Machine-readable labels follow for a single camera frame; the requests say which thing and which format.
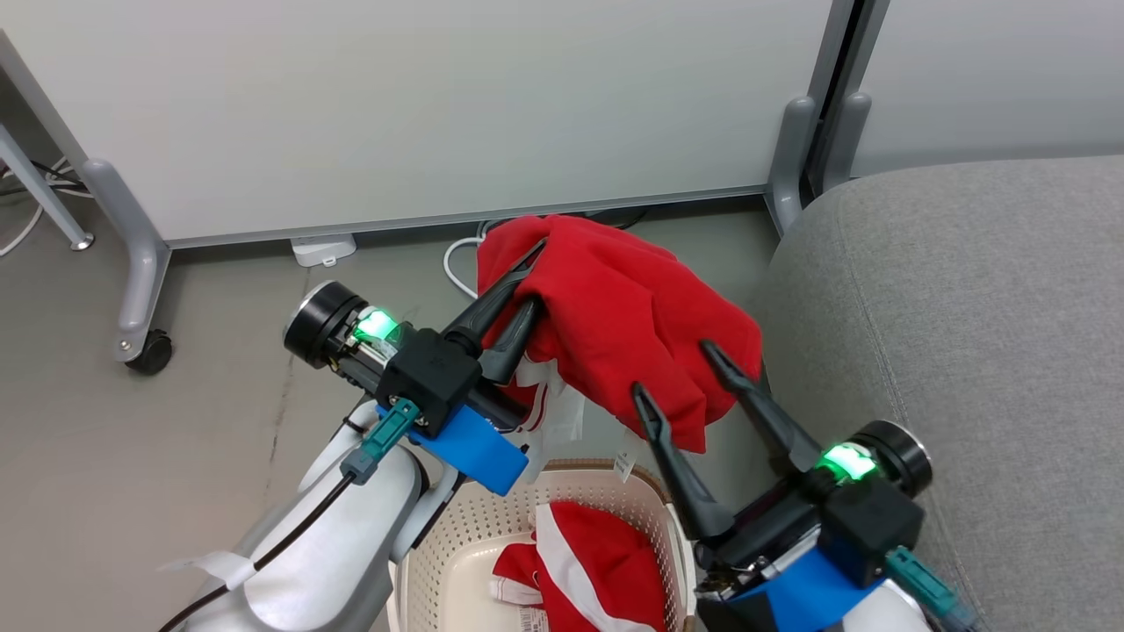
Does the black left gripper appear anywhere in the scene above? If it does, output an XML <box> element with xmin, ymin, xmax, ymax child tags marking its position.
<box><xmin>283</xmin><ymin>239</ymin><xmax>547</xmax><ymax>435</ymax></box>

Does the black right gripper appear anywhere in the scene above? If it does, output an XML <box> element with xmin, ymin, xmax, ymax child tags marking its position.
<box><xmin>632</xmin><ymin>341</ymin><xmax>932</xmax><ymax>598</ymax></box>

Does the red garment with white trim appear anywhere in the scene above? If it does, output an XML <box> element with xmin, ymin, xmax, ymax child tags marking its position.
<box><xmin>476</xmin><ymin>213</ymin><xmax>763</xmax><ymax>484</ymax></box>

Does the beige perforated laundry basket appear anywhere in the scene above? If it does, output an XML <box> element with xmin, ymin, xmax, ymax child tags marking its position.
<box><xmin>386</xmin><ymin>458</ymin><xmax>699</xmax><ymax>632</ymax></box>

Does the red garment with white stripe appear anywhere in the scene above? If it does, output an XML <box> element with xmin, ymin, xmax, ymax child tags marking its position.
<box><xmin>490</xmin><ymin>500</ymin><xmax>668</xmax><ymax>632</ymax></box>

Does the white power adapter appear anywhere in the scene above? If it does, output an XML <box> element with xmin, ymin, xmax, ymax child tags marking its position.
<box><xmin>290</xmin><ymin>233</ymin><xmax>357</xmax><ymax>268</ymax></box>

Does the large white partition panel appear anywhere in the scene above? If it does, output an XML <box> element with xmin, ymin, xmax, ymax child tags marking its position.
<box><xmin>0</xmin><ymin>0</ymin><xmax>857</xmax><ymax>248</ymax></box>

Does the grey fabric sofa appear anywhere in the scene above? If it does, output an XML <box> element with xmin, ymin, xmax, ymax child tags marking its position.
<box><xmin>746</xmin><ymin>156</ymin><xmax>1124</xmax><ymax>632</ymax></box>

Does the black caster wheel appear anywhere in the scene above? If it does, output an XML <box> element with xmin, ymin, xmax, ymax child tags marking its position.
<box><xmin>126</xmin><ymin>329</ymin><xmax>174</xmax><ymax>377</ymax></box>

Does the grey partition leg with caster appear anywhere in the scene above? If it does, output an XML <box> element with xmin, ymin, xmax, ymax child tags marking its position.
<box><xmin>83</xmin><ymin>158</ymin><xmax>172</xmax><ymax>365</ymax></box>

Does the small white partition panel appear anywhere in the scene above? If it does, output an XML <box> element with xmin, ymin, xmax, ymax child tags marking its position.
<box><xmin>808</xmin><ymin>0</ymin><xmax>1124</xmax><ymax>181</ymax></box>

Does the grey table leg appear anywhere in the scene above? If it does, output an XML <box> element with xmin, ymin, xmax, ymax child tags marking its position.
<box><xmin>0</xmin><ymin>123</ymin><xmax>95</xmax><ymax>252</ymax></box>

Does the white coiled cable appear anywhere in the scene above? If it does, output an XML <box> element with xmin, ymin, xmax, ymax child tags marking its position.
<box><xmin>443</xmin><ymin>221</ymin><xmax>494</xmax><ymax>299</ymax></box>

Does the teal left cable connector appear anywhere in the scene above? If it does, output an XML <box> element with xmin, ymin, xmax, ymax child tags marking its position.
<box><xmin>341</xmin><ymin>399</ymin><xmax>421</xmax><ymax>485</ymax></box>

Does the teal cable connector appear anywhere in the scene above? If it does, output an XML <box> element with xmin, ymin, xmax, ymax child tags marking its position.
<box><xmin>887</xmin><ymin>546</ymin><xmax>983</xmax><ymax>632</ymax></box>
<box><xmin>341</xmin><ymin>399</ymin><xmax>421</xmax><ymax>485</ymax></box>

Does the teal right cable connector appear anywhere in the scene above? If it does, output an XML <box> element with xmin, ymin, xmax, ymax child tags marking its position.
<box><xmin>887</xmin><ymin>546</ymin><xmax>983</xmax><ymax>632</ymax></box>

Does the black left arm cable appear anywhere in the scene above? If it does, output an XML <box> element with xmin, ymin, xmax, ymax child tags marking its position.
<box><xmin>158</xmin><ymin>474</ymin><xmax>354</xmax><ymax>632</ymax></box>

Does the white tape cable label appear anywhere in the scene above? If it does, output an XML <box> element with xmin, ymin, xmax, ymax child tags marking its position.
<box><xmin>160</xmin><ymin>551</ymin><xmax>257</xmax><ymax>591</ymax></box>

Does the bundle of floor cables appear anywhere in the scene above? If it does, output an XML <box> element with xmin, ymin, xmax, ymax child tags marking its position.
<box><xmin>0</xmin><ymin>156</ymin><xmax>90</xmax><ymax>258</ymax></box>

